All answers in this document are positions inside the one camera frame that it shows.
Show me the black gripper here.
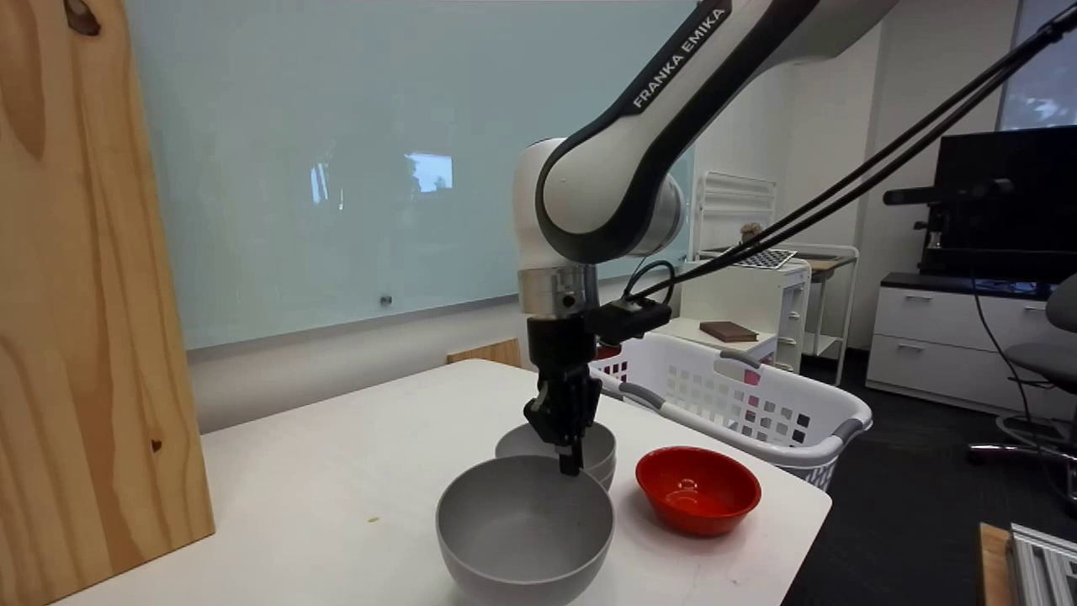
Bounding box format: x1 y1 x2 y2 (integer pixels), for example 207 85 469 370
522 318 607 477

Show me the red bowl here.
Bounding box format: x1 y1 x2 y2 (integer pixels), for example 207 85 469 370
634 444 763 537

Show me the brown cardboard piece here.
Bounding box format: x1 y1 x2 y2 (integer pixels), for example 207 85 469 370
446 338 524 370

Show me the white laundry basket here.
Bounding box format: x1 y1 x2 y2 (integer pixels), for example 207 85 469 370
589 331 876 495

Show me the brown flat object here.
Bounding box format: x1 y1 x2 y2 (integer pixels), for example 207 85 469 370
698 318 761 347

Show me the white shelf cart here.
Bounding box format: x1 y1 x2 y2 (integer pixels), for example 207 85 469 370
661 246 815 375

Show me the checkerboard calibration sheet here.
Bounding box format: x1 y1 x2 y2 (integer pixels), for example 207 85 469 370
718 242 800 273

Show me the white side table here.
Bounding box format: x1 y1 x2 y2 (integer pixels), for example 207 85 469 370
789 242 862 386

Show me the white drawer cabinet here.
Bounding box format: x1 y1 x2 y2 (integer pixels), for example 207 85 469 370
864 268 1077 425

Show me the glass whiteboard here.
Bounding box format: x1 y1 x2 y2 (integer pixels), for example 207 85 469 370
122 0 711 353

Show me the wooden plank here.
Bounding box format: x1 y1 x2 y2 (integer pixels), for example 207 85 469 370
976 518 1019 606

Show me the plywood board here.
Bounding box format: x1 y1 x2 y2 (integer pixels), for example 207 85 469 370
0 0 220 606

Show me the black monitor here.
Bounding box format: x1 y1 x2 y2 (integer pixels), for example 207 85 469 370
920 122 1077 289

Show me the grey office chair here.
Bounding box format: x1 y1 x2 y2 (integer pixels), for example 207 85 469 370
969 273 1077 476

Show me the window pane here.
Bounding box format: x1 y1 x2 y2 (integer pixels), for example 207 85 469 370
998 0 1077 130

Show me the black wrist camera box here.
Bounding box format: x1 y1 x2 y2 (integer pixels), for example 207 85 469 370
593 293 678 347

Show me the white slatted wall panel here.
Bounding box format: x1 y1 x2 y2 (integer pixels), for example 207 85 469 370
694 164 782 246

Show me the black camera on mount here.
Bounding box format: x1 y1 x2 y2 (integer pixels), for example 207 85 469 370
883 176 1019 210

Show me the aluminium rail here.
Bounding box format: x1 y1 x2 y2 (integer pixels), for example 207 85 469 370
1007 518 1077 606

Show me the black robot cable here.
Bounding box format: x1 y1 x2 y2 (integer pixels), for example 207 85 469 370
621 11 1077 310
621 2 1077 304

